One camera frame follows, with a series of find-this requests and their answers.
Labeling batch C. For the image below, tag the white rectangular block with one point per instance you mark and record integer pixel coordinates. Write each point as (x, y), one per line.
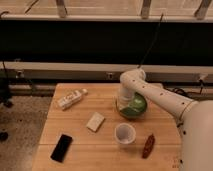
(95, 121)

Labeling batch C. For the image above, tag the brown snack bar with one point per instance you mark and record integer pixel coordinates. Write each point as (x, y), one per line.
(148, 146)

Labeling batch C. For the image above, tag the wooden table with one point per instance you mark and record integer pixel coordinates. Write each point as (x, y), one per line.
(99, 151)

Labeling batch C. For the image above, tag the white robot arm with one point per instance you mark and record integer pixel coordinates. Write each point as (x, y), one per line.
(195, 117)

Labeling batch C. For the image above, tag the white plastic bottle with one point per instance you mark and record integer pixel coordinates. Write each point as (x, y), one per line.
(72, 98)

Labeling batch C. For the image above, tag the green ceramic bowl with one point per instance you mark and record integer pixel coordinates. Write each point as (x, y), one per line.
(133, 108)

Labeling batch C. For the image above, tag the black smartphone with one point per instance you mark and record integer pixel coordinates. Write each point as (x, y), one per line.
(61, 148)

